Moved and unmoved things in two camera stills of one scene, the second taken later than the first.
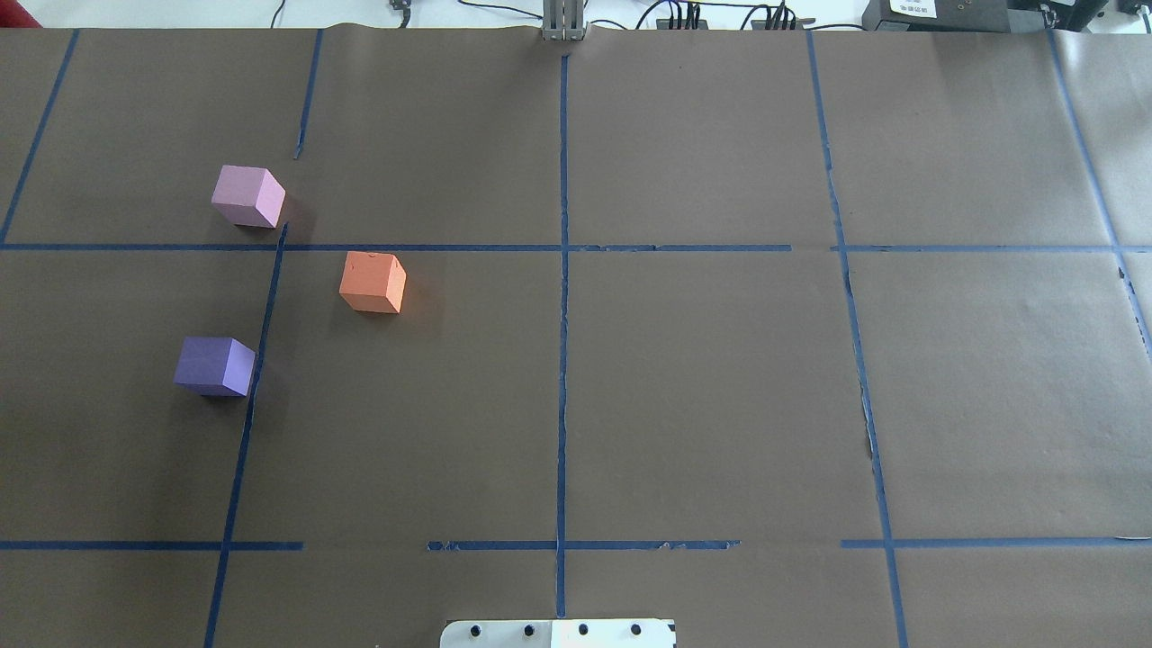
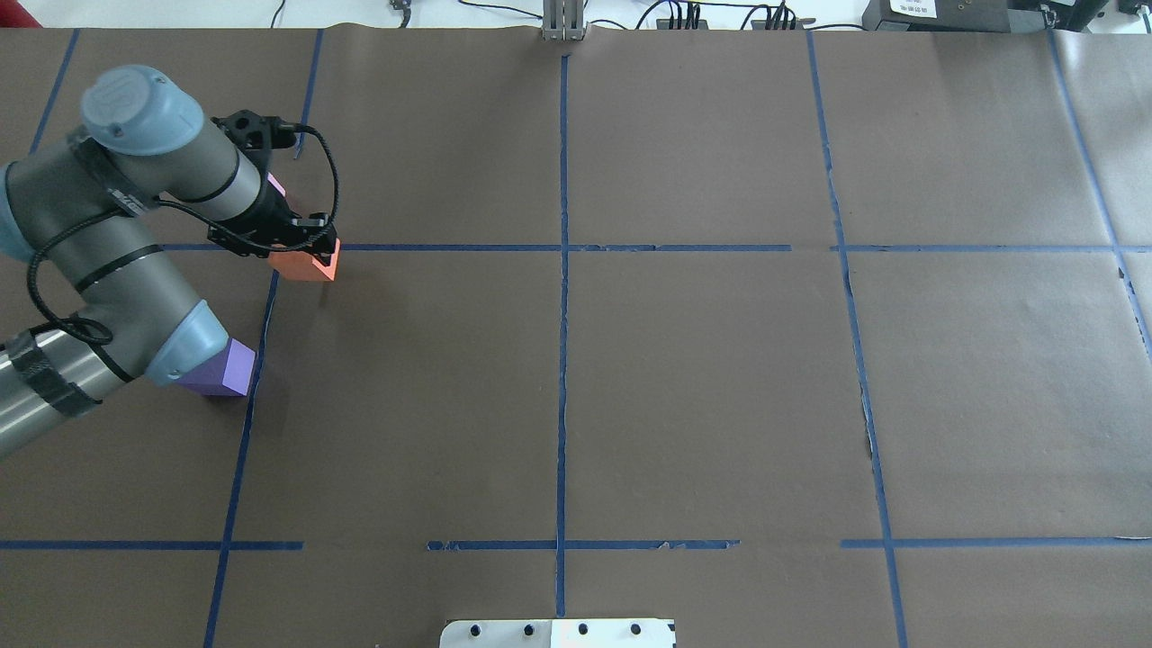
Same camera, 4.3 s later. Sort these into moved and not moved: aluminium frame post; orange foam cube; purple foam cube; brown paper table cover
Moved: orange foam cube
Not moved: aluminium frame post; purple foam cube; brown paper table cover
